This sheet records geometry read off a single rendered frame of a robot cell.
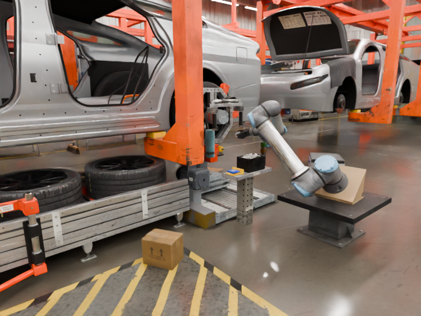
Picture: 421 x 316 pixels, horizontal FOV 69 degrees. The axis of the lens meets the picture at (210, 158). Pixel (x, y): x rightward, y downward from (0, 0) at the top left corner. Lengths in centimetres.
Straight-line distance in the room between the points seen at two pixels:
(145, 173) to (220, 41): 160
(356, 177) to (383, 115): 354
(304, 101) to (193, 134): 308
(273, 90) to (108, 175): 363
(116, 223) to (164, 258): 46
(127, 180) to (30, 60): 103
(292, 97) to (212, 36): 234
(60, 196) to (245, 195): 135
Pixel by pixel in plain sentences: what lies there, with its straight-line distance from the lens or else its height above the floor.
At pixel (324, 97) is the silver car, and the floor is 97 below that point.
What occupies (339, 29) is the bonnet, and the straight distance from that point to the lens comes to 584.
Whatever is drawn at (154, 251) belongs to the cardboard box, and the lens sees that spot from 205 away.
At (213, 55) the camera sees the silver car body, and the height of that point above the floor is 143.
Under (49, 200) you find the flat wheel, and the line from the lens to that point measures 218.
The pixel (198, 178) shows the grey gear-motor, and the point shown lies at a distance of 268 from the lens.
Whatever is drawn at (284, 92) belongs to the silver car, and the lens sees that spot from 526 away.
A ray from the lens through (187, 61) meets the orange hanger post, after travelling 233.
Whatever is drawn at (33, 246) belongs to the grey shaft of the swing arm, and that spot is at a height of 24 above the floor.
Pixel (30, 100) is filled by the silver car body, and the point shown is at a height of 104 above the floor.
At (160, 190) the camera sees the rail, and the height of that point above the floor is 35.
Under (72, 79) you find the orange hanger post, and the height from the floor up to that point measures 126.
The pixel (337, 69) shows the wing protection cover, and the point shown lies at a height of 139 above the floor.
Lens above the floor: 110
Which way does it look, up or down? 13 degrees down
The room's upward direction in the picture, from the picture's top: 1 degrees counter-clockwise
